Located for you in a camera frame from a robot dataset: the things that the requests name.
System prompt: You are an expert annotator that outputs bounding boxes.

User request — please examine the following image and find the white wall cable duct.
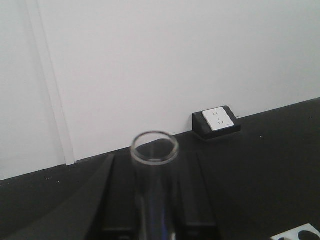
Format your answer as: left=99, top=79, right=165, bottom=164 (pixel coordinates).
left=26, top=0, right=76, bottom=165

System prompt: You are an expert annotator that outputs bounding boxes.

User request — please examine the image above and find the black box white power socket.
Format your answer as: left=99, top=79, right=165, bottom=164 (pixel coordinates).
left=192, top=105, right=241, bottom=141

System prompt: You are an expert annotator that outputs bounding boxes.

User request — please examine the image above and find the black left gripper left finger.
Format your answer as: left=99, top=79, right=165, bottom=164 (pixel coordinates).
left=0, top=154, right=133, bottom=240

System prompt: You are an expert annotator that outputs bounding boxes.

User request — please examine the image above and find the white test tube rack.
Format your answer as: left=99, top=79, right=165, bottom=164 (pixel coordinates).
left=270, top=223, right=320, bottom=240

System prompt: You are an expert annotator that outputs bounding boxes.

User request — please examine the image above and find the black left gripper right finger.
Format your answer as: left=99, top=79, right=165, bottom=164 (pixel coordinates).
left=177, top=152, right=221, bottom=240

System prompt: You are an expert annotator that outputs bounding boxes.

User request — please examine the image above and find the short clear glass test tube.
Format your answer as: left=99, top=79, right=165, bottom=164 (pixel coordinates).
left=130, top=130, right=180, bottom=240

